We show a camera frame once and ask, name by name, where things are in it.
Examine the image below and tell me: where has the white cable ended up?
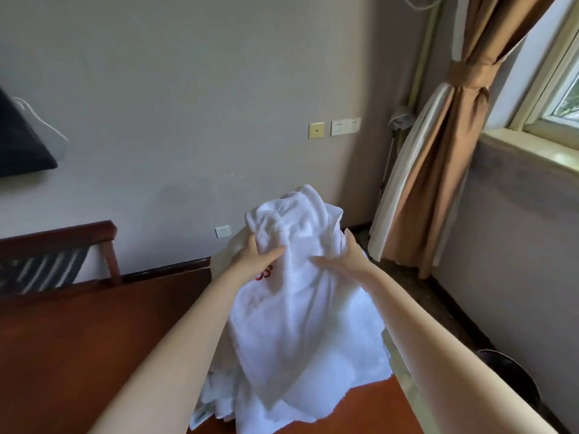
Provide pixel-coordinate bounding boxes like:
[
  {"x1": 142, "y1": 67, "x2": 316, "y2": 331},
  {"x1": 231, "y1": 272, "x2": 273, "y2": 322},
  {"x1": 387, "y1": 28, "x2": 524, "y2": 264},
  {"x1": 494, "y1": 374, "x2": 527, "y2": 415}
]
[{"x1": 13, "y1": 96, "x2": 69, "y2": 143}]

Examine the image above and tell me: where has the wooden chair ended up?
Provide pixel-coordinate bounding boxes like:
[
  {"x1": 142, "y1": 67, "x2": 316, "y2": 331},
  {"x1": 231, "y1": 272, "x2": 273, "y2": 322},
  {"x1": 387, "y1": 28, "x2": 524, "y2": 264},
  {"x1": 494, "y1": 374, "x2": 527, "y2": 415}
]
[{"x1": 0, "y1": 220, "x2": 123, "y2": 300}]

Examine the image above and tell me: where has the vertical wall pipe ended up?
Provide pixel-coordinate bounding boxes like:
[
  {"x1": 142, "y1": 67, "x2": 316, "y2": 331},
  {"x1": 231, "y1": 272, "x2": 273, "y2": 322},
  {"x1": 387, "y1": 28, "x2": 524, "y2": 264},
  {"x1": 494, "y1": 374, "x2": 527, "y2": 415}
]
[{"x1": 408, "y1": 2, "x2": 441, "y2": 114}]

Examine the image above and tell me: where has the person's right hand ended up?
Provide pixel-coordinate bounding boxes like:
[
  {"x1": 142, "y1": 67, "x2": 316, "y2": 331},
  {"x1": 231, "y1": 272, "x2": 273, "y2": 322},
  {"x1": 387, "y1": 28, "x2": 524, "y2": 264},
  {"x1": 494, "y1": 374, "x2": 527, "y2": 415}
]
[{"x1": 312, "y1": 228, "x2": 375, "y2": 280}]

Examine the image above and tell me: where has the white sheer curtain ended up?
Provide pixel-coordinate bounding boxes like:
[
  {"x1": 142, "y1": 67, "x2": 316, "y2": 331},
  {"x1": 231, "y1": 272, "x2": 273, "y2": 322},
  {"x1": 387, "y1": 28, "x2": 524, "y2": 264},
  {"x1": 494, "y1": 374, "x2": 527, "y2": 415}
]
[{"x1": 367, "y1": 82, "x2": 454, "y2": 263}]

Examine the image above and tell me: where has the brown curtain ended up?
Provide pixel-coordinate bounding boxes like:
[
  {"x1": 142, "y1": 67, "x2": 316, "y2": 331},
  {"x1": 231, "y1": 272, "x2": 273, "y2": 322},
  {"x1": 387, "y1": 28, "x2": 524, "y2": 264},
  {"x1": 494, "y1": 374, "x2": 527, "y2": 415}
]
[{"x1": 381, "y1": 0, "x2": 558, "y2": 280}]

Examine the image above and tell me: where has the person's right forearm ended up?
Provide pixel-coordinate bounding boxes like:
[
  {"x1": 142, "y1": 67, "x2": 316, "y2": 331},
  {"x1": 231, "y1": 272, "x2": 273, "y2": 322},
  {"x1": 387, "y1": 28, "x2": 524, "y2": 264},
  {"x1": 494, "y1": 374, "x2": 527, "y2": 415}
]
[{"x1": 357, "y1": 266, "x2": 558, "y2": 434}]

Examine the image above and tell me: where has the floor lamp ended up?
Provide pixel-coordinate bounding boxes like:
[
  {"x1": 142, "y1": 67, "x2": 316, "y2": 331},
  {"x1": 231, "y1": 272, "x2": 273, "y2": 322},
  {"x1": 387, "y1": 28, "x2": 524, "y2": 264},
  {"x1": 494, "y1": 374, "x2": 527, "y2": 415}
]
[{"x1": 377, "y1": 106, "x2": 415, "y2": 208}]

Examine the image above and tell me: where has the black wall television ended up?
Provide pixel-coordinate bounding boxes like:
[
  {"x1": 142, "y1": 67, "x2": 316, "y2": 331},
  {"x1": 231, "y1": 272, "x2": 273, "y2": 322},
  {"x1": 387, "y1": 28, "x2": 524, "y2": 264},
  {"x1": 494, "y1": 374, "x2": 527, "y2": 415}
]
[{"x1": 0, "y1": 87, "x2": 59, "y2": 178}]

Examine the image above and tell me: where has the white towel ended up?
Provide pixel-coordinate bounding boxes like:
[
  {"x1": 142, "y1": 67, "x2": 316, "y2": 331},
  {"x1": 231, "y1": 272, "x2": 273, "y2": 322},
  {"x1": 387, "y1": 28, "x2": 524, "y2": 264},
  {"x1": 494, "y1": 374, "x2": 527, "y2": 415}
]
[{"x1": 189, "y1": 184, "x2": 393, "y2": 434}]

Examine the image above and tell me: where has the window frame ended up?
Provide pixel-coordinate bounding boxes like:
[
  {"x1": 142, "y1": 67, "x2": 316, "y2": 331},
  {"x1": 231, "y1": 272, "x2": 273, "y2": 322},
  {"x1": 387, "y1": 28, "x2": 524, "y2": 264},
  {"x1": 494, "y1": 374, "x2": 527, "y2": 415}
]
[{"x1": 509, "y1": 0, "x2": 579, "y2": 152}]

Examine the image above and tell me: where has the person's left forearm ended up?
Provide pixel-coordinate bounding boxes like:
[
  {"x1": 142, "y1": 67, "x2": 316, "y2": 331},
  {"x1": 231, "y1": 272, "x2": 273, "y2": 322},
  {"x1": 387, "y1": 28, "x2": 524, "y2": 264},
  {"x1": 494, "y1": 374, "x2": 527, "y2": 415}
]
[{"x1": 88, "y1": 266, "x2": 254, "y2": 434}]

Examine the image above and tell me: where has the person's left hand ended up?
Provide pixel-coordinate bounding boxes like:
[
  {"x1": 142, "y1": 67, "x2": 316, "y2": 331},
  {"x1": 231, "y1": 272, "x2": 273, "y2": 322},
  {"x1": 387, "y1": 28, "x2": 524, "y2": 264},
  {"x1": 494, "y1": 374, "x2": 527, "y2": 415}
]
[{"x1": 230, "y1": 233, "x2": 287, "y2": 280}]

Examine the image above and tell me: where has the black waste bin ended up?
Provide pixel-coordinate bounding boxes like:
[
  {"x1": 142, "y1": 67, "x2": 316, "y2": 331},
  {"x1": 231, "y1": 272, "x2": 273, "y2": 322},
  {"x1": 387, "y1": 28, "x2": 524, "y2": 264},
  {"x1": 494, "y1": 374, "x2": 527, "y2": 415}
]
[{"x1": 476, "y1": 349, "x2": 542, "y2": 418}]

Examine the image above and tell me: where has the window sill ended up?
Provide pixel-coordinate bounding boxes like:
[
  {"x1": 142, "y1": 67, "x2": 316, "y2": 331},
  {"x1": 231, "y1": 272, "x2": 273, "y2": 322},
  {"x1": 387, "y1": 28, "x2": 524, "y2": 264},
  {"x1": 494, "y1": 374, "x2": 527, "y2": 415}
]
[{"x1": 479, "y1": 128, "x2": 579, "y2": 176}]

